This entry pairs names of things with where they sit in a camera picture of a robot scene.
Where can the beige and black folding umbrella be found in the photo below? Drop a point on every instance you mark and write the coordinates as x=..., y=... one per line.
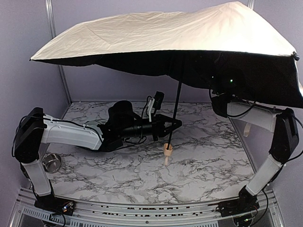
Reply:
x=228, y=49

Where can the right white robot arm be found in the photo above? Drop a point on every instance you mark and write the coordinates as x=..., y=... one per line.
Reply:
x=270, y=134

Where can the aluminium front rail frame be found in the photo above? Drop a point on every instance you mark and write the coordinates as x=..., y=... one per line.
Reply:
x=103, y=214

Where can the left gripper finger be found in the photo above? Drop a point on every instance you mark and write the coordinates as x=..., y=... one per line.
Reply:
x=165, y=119
x=170, y=127

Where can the right aluminium corner post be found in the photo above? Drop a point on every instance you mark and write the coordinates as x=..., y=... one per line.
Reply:
x=251, y=3

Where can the aluminium corner post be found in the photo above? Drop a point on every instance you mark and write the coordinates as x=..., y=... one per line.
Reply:
x=53, y=34
x=251, y=3

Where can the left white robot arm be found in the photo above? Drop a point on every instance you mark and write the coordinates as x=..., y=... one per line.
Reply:
x=38, y=128

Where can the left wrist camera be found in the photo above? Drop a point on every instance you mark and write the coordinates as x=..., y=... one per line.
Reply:
x=154, y=104

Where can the left aluminium corner post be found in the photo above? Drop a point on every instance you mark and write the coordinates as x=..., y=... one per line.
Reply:
x=53, y=34

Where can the clear glass cup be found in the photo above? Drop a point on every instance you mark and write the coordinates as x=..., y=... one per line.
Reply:
x=52, y=163

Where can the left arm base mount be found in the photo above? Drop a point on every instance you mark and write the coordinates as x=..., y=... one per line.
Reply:
x=55, y=204

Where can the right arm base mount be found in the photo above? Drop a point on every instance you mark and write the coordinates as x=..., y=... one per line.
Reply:
x=244, y=203

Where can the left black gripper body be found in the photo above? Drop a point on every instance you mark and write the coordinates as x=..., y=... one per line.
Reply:
x=155, y=127

